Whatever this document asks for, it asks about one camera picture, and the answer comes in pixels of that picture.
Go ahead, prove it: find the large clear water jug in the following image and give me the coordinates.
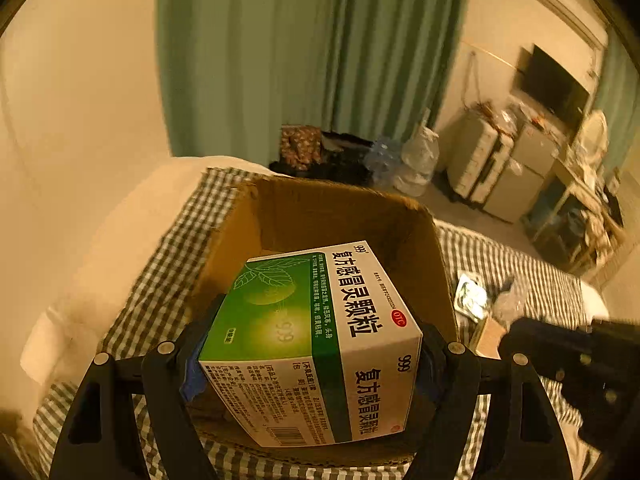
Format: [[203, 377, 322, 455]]
[[393, 107, 439, 197]]

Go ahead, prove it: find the green curtain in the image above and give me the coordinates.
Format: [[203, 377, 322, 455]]
[[156, 0, 466, 164]]

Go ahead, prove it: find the blue plastic bag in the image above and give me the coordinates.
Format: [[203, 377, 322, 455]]
[[363, 136, 401, 188]]

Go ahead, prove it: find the white vanity desk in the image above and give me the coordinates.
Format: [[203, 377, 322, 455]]
[[522, 159, 626, 276]]

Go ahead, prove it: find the green white medicine box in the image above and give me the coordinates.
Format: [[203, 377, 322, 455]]
[[198, 240, 422, 448]]

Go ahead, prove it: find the checkered green white cloth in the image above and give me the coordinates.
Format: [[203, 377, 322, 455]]
[[1, 167, 606, 479]]

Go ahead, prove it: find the round white mirror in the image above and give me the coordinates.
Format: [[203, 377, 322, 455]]
[[573, 110, 608, 169]]

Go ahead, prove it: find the black television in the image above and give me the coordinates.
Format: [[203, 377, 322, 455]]
[[520, 44, 589, 130]]

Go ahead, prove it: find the brown patterned bag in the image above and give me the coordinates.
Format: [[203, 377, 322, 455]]
[[280, 125, 322, 171]]

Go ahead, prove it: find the silver mini fridge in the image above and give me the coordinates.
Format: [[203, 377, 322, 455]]
[[483, 124, 560, 223]]

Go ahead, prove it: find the white suitcase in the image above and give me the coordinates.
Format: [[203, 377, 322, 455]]
[[446, 110, 514, 205]]

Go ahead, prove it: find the brown cardboard box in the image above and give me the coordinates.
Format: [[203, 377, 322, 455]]
[[192, 177, 457, 467]]

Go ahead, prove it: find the silver foil packet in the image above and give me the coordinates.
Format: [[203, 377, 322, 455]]
[[454, 271, 489, 323]]

